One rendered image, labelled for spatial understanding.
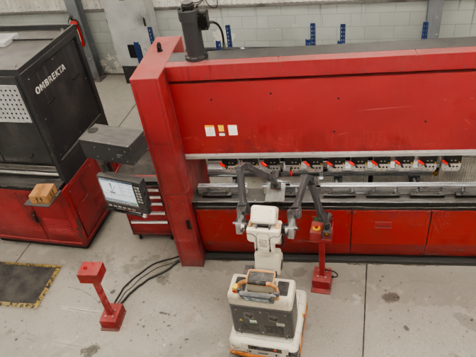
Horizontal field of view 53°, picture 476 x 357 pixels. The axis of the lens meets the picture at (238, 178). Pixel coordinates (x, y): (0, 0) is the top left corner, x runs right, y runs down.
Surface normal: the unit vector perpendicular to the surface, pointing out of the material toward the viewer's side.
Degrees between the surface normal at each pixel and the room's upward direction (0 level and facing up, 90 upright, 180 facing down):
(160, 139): 90
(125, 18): 90
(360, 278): 0
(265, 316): 90
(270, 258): 82
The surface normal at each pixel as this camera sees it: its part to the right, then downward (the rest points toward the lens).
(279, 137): -0.13, 0.63
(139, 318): -0.11, -0.78
